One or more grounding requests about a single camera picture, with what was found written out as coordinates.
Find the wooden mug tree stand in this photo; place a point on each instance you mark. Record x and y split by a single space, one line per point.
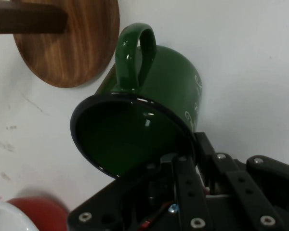
69 53

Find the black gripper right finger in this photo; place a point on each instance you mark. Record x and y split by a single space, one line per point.
240 183

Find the green enamel mug white lettering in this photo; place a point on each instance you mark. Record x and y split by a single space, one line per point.
173 77

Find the red bowl white inside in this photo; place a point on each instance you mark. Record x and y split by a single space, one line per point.
38 209

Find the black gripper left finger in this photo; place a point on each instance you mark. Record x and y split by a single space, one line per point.
187 190

